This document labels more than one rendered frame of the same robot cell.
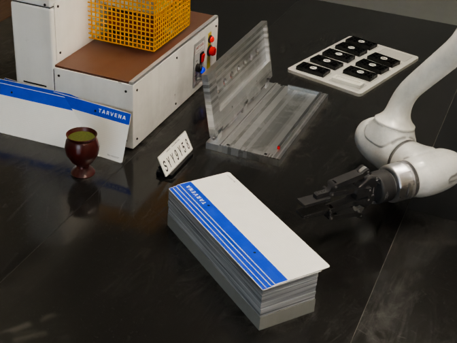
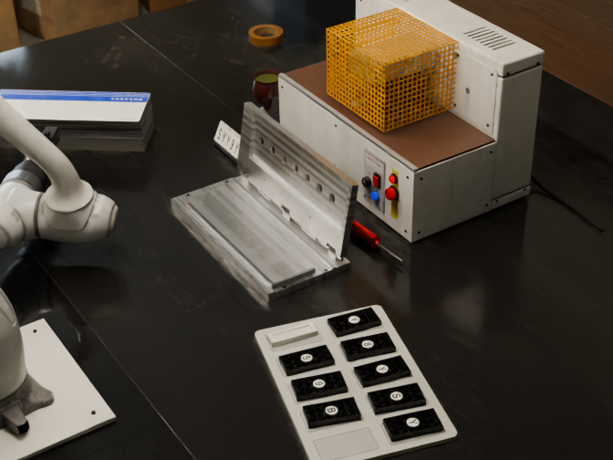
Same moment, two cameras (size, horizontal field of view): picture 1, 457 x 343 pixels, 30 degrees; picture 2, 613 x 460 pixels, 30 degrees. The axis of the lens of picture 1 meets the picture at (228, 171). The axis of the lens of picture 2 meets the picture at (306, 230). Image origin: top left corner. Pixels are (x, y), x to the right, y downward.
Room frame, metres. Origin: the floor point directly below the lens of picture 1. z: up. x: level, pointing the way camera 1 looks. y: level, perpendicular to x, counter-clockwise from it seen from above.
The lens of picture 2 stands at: (3.52, -1.73, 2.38)
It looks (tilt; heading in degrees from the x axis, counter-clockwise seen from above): 35 degrees down; 127
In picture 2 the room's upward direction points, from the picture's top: 1 degrees counter-clockwise
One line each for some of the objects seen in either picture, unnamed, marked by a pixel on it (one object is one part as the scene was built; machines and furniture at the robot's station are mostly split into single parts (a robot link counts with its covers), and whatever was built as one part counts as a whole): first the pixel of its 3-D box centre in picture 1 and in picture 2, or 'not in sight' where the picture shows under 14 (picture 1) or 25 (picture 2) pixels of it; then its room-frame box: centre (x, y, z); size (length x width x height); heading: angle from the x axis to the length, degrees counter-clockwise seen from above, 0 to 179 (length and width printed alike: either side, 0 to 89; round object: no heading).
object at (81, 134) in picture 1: (82, 154); (268, 95); (1.81, 0.36, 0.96); 0.09 x 0.09 x 0.11
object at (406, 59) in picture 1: (354, 64); (350, 382); (2.60, -0.39, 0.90); 0.40 x 0.27 x 0.01; 144
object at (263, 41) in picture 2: not in sight; (265, 35); (1.52, 0.72, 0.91); 0.10 x 0.10 x 0.02
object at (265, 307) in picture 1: (237, 246); (71, 120); (1.47, -0.03, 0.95); 0.40 x 0.13 x 0.10; 32
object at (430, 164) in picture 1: (428, 169); (11, 218); (1.76, -0.47, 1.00); 0.16 x 0.13 x 0.11; 121
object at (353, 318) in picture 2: (313, 69); (354, 321); (2.51, -0.25, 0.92); 0.10 x 0.05 x 0.01; 58
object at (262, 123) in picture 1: (271, 117); (256, 230); (2.15, -0.11, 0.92); 0.44 x 0.21 x 0.04; 160
